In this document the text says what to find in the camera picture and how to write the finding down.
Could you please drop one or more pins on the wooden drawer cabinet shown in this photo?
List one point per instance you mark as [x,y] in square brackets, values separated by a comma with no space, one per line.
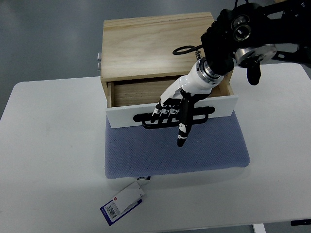
[142,47]

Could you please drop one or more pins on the white blue product tag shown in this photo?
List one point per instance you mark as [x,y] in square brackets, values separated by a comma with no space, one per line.
[122,203]

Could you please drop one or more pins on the metal table bracket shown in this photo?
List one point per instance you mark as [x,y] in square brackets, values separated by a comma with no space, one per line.
[99,58]

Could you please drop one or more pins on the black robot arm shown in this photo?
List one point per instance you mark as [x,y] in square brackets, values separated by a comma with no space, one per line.
[250,33]

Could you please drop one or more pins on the black drawer handle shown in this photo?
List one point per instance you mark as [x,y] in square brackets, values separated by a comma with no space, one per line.
[197,115]

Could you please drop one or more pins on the black bar under table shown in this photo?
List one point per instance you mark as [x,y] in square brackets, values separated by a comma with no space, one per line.
[301,222]

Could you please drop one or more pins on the blue mesh cushion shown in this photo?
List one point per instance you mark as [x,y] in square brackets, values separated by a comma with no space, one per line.
[138,152]

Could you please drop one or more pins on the white table leg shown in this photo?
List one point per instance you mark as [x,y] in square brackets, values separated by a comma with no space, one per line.
[259,228]

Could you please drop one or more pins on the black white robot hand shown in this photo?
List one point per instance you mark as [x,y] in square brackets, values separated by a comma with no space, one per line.
[180,97]

